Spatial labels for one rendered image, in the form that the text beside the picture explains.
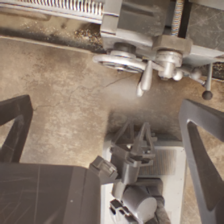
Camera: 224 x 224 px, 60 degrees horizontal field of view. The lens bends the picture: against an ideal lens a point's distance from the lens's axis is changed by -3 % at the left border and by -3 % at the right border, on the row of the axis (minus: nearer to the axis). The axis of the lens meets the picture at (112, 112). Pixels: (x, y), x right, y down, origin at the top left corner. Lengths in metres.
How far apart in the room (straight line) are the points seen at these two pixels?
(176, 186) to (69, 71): 1.02
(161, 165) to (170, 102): 0.46
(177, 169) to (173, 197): 0.19
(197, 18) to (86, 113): 1.02
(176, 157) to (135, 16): 0.91
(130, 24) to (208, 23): 0.20
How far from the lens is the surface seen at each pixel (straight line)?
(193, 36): 0.58
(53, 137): 1.50
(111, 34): 0.62
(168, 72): 0.54
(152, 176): 1.27
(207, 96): 0.81
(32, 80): 1.50
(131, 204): 0.48
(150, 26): 0.56
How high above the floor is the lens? 1.40
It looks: 84 degrees down
